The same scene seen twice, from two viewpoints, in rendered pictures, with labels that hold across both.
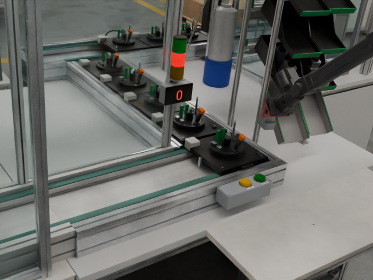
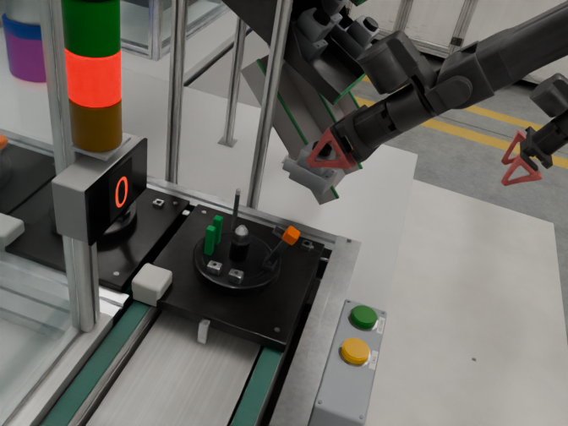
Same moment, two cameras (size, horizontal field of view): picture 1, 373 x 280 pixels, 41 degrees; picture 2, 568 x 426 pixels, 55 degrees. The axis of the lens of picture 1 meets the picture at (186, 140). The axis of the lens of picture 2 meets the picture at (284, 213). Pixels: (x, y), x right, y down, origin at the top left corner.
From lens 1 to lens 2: 1.30 m
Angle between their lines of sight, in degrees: 36
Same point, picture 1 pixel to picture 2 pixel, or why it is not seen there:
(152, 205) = not seen: outside the picture
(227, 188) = (338, 395)
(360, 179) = (428, 208)
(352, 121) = not seen: hidden behind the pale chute
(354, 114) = not seen: hidden behind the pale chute
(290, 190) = (372, 292)
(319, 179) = (385, 237)
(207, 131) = (155, 226)
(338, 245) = (547, 390)
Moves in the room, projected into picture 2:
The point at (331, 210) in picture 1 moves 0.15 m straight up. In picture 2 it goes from (461, 303) to (490, 245)
